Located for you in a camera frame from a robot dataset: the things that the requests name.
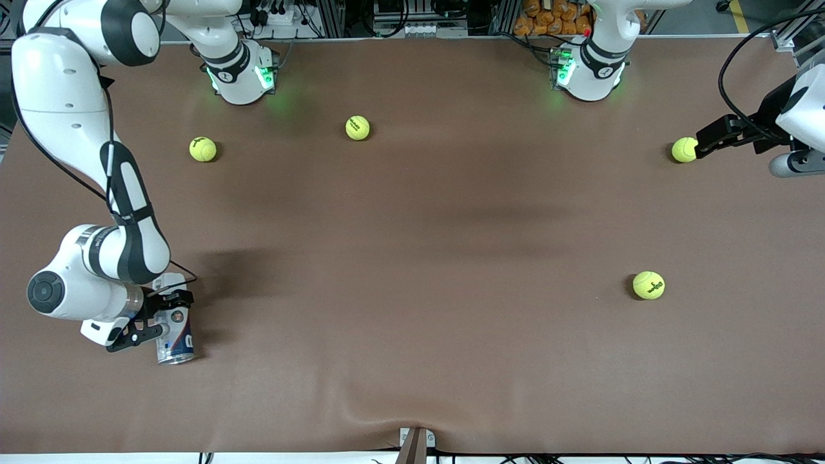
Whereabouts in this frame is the white power strip with plugs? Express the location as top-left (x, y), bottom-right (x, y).
top-left (253, 6), bottom-right (304, 28)

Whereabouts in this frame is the orange objects pile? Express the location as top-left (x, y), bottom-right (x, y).
top-left (514, 0), bottom-right (594, 37)

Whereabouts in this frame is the aluminium frame strut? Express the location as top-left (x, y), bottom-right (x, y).
top-left (770, 0), bottom-right (825, 65)

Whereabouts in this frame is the aluminium frame post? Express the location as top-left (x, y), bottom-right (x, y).
top-left (491, 0), bottom-right (519, 34)
top-left (320, 0), bottom-right (347, 38)

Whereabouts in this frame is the long white socket strip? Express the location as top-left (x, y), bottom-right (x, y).
top-left (373, 19), bottom-right (469, 37)

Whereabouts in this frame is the brown table mat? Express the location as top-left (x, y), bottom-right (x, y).
top-left (0, 35), bottom-right (825, 456)

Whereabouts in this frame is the silver blue tennis ball can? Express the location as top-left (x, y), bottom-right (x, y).
top-left (155, 273), bottom-right (196, 366)

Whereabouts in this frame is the metal table clamp bracket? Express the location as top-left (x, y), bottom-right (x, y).
top-left (399, 427), bottom-right (436, 449)

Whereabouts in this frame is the brown tapered pole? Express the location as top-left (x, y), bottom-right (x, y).
top-left (394, 428), bottom-right (428, 464)

